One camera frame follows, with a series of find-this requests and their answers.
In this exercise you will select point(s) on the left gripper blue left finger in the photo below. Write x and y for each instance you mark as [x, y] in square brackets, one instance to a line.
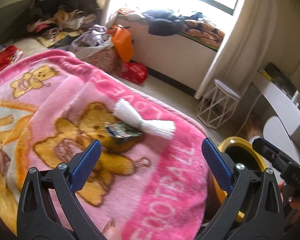
[48, 207]

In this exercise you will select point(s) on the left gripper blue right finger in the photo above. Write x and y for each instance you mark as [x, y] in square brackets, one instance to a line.
[253, 206]

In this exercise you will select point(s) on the dark snack wrapper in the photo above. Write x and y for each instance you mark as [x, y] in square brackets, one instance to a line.
[121, 130]

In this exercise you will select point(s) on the yellow rimmed black trash bin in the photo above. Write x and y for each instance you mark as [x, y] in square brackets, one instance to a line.
[241, 151]

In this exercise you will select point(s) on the right human hand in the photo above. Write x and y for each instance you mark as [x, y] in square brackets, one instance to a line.
[291, 204]

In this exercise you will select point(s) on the left human hand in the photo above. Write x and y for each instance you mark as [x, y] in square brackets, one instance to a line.
[110, 231]

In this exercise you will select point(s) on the white round chair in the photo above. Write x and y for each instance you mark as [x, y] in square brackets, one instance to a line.
[275, 133]

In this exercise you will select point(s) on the white dressing table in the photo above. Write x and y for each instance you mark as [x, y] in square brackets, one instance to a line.
[281, 94]

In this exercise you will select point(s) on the pink cartoon fleece blanket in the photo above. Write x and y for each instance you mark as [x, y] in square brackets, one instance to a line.
[53, 105]

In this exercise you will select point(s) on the beige curtain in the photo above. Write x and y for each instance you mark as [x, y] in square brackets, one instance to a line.
[244, 46]

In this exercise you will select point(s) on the red cloth on bed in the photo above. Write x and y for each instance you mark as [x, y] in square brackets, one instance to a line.
[9, 55]

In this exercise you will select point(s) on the orange patterned sill cushion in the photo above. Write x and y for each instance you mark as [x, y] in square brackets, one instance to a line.
[203, 31]

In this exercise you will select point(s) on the floral laundry basket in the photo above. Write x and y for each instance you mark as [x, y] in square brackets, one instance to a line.
[106, 59]

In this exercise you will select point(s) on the red plastic bag on floor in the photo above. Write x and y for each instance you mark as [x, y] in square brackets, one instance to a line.
[134, 72]

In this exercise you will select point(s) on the lavender garment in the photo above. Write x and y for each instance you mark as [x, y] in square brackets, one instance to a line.
[94, 37]

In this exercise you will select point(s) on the orange paper bag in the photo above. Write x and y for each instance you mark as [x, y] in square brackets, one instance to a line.
[122, 41]

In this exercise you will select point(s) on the dark blue jacket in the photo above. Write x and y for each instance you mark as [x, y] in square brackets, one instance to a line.
[163, 22]

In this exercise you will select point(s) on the pile of dark clothes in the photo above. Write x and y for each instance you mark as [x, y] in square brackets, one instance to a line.
[51, 17]

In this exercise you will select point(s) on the white wire stool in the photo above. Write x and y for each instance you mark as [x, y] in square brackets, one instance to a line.
[218, 104]

